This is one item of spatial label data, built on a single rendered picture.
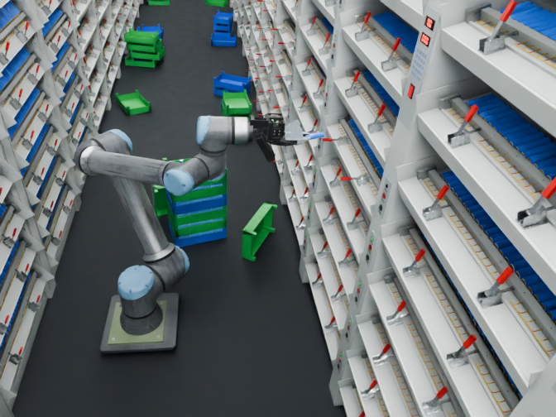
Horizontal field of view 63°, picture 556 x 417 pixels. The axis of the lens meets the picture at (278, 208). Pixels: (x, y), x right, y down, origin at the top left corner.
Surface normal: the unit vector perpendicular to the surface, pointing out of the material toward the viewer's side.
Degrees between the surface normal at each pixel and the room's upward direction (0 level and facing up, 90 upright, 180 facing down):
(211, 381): 0
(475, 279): 19
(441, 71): 90
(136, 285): 5
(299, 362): 0
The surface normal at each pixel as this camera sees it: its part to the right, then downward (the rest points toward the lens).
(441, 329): -0.25, -0.74
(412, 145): 0.15, 0.61
